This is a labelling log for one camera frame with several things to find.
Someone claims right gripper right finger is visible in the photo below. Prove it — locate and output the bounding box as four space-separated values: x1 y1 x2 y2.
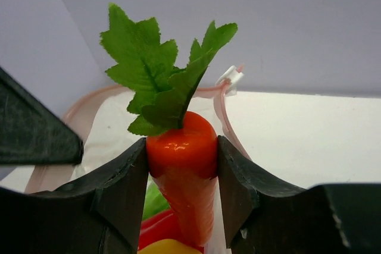
218 136 380 253

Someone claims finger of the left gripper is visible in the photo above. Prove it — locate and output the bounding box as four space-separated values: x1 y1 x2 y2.
0 69 83 165

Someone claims red toy bell pepper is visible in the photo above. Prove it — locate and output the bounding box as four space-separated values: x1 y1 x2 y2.
138 209 204 253

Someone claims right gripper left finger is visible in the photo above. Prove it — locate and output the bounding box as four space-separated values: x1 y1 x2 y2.
1 139 148 253

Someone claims orange toy carrot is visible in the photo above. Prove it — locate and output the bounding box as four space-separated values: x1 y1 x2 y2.
100 3 238 246

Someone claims yellow toy potato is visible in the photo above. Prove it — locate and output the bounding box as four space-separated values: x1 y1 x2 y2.
138 239 202 254

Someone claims light green toy gourd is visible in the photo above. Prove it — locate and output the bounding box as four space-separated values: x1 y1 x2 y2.
142 183 170 221

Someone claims clear zip top bag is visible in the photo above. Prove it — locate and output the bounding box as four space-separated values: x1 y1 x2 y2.
23 63 254 254

